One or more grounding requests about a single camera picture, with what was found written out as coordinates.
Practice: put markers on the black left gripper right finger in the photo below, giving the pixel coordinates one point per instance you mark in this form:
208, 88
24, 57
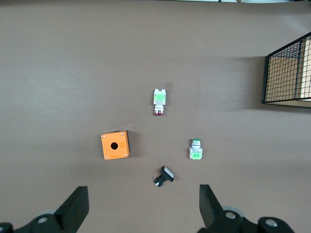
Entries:
211, 211

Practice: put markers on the green push button switch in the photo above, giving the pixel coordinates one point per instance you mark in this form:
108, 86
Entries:
195, 154

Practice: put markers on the black square white-faced push button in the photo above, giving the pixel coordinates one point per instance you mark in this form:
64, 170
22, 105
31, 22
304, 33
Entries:
167, 173

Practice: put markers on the orange button enclosure box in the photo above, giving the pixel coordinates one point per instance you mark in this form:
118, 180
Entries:
108, 145

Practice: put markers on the red push button switch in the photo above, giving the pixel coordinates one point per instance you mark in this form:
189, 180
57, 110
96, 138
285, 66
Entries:
159, 99

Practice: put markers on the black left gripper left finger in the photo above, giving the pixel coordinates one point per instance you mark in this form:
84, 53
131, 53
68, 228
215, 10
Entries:
70, 211

